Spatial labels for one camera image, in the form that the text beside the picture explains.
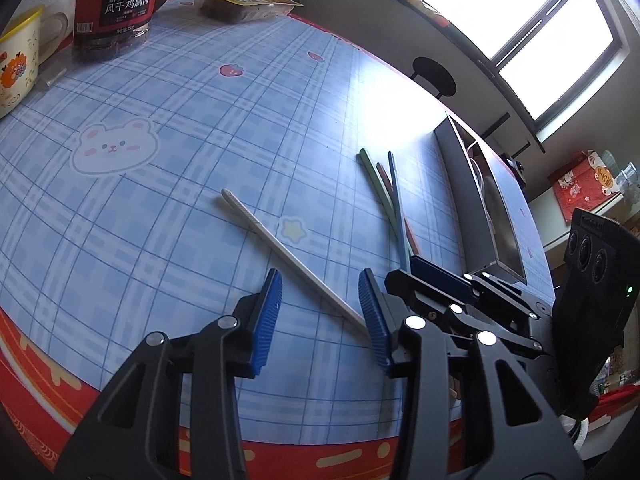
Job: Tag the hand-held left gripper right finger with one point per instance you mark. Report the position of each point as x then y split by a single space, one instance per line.
374 320

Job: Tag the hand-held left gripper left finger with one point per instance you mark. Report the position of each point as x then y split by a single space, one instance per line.
265 325

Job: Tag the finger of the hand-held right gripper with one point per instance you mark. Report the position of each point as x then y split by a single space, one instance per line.
435 305
440 275

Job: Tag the beige chopstick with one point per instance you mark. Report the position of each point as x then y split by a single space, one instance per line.
300 265

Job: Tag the metal utensil box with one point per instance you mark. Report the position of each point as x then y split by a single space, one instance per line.
465 200

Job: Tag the light blue chopstick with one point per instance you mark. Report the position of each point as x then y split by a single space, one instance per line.
395 195

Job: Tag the pink chopstick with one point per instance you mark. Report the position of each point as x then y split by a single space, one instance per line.
384 175

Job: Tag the green chopstick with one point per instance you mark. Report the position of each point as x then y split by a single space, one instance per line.
372 175

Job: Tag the white refrigerator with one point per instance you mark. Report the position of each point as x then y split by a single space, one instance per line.
560 230

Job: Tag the red printed cloth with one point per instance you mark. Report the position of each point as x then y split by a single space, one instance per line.
582 185

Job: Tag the black pot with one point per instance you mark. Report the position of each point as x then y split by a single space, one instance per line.
516 167

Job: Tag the clear containers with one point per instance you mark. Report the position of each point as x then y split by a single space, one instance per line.
622 170

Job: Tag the round black chair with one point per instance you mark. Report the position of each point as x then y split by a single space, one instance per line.
434 77

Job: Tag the dark window sill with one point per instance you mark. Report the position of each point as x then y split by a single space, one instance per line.
480 80

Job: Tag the dark framed window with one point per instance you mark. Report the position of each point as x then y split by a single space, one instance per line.
525 25

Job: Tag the yellow orange toy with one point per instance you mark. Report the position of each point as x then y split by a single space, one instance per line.
425 7

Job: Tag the yellow label food tray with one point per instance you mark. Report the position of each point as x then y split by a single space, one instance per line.
245 2

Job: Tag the black lid snack jar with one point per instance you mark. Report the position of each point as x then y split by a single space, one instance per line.
115 10

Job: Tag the cream printed mug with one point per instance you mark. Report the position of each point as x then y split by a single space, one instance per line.
17 70

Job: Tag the black metal chair frame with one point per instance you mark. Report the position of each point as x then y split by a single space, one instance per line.
500 127

